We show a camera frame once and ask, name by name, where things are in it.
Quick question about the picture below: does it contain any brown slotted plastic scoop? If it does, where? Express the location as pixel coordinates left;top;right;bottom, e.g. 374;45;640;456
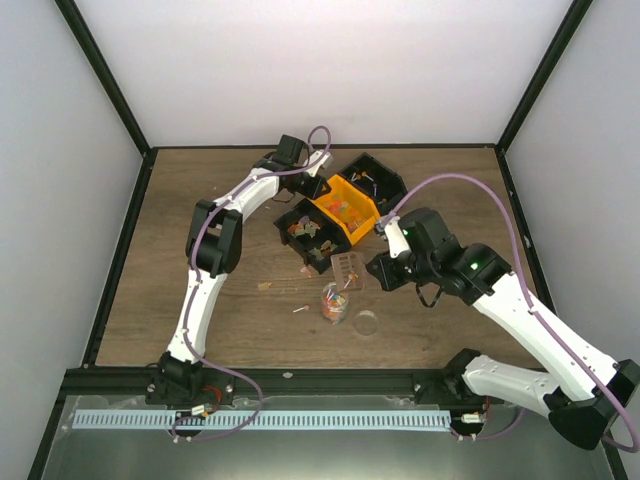
331;251;366;291

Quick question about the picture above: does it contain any yellow bin with star candies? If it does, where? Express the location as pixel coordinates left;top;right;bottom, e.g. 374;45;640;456
312;174;380;246

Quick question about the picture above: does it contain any black bin with gummy candies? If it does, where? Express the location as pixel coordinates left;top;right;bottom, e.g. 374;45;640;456
273;199;351;274

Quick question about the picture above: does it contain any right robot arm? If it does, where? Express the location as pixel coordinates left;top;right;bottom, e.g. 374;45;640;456
366;208;639;450

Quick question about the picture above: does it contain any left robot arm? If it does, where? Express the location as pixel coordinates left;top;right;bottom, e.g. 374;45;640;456
149;135;333;405

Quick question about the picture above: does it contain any pile of star gummies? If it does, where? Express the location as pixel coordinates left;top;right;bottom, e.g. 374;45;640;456
324;199;366;233

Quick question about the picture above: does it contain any pile of pastel gummies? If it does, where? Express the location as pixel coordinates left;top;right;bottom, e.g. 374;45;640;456
286;215;338;261

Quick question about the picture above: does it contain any clear plastic cup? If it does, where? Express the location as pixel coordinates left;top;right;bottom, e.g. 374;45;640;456
320;282;349;325

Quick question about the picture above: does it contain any clear round lid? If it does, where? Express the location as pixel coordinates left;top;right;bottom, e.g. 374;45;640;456
353;310;379;337

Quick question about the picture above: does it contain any black bin with lollipops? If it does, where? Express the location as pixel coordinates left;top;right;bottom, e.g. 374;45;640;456
339;153;407;216

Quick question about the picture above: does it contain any spilled lollipop beside cup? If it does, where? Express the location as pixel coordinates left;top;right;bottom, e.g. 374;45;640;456
292;304;311;313

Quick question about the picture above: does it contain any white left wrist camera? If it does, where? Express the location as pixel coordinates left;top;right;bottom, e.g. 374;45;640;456
305;150;333;176

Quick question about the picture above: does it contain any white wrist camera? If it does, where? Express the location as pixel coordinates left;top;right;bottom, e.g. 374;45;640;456
374;213;410;259
305;150;333;176

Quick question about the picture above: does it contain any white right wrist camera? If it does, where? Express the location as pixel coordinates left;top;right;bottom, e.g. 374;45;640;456
374;213;410;259

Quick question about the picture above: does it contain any light blue slotted cable duct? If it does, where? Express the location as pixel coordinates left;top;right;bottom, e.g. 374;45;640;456
72;409;451;432

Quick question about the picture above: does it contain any black front mounting rail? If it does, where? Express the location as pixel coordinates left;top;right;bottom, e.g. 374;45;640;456
58;367;594;406

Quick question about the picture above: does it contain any black enclosure frame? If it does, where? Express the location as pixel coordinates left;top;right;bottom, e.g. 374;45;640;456
27;0;629;480

